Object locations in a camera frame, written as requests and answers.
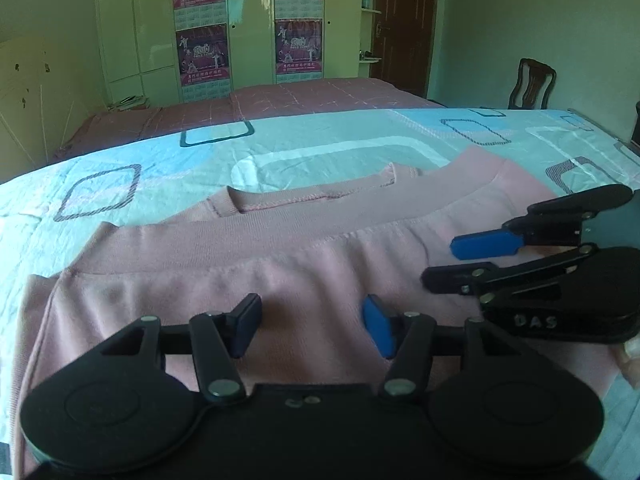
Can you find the lower left wardrobe poster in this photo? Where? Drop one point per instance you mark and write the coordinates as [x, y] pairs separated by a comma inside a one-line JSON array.
[[203, 54]]

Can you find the pink long-sleeve sweatshirt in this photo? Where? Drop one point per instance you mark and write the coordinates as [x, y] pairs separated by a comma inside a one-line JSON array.
[[312, 254]]

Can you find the cream wooden headboard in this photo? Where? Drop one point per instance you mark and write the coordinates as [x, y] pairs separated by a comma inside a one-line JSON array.
[[45, 97]]

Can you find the pink checked bed cover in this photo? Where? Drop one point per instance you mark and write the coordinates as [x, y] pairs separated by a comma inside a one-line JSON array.
[[110, 129]]

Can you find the light blue patterned bedsheet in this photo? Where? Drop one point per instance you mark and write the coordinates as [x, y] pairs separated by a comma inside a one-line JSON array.
[[48, 215]]

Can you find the person's right hand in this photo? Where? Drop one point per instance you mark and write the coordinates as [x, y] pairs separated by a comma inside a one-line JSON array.
[[628, 357]]

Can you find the dark wooden chair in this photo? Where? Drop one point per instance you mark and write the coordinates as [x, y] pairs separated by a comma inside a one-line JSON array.
[[533, 87]]

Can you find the cream corner shelf unit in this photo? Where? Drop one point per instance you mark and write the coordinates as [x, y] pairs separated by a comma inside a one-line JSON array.
[[369, 12]]

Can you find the dark brown wooden door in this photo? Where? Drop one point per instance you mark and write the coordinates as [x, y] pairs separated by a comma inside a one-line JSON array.
[[403, 41]]

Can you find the lower right wardrobe poster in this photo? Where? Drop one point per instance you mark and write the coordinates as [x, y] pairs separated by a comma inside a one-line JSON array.
[[298, 47]]

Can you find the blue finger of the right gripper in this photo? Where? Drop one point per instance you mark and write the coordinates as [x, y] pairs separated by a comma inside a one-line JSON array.
[[488, 244]]

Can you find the stack of papers by wardrobe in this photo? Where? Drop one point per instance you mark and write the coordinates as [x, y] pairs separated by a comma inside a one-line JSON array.
[[130, 103]]

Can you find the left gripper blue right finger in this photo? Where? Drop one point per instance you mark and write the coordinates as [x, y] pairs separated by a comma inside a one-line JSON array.
[[405, 339]]

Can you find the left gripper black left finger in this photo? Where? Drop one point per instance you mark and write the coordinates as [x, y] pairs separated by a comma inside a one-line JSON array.
[[217, 339]]

